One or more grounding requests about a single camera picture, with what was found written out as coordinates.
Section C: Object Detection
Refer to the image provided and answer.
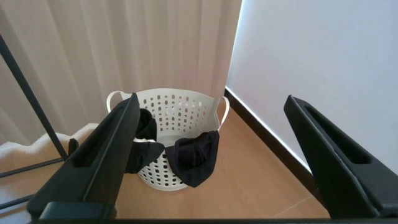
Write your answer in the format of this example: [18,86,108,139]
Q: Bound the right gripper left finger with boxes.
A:
[26,92,141,220]

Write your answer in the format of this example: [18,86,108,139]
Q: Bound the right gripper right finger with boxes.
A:
[283,95,398,219]

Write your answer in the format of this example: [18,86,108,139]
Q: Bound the black shorts with white logo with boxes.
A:
[124,108,166,174]

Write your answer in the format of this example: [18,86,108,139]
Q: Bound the black clothes rack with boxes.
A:
[0,32,80,211]

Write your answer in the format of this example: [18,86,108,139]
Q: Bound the white laundry basket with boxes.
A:
[106,88,231,192]

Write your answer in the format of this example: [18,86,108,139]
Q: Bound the black garment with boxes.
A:
[164,129,221,189]

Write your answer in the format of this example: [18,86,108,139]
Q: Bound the beige curtain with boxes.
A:
[0,0,243,147]

